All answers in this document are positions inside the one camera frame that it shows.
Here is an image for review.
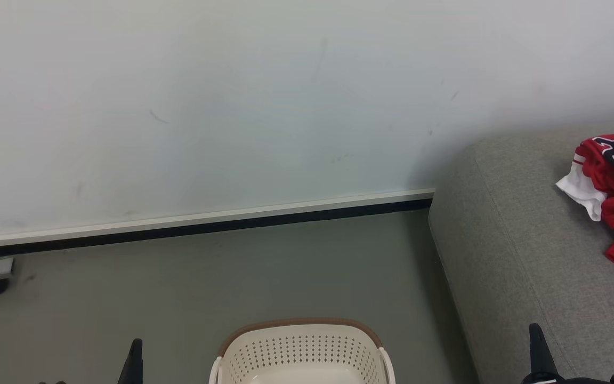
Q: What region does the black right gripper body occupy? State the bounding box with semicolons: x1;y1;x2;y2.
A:
520;370;614;384

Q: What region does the grey fabric sofa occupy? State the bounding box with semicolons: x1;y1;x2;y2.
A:
427;122;614;384

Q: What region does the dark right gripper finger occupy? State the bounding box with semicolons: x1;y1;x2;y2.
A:
528;322;559;380

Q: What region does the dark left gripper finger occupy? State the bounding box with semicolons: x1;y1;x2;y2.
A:
117;338;144;384

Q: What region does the cream perforated laundry basket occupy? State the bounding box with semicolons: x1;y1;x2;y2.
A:
209;318;397;384

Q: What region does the white black wall baseboard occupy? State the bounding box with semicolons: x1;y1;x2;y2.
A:
0;188;436;261

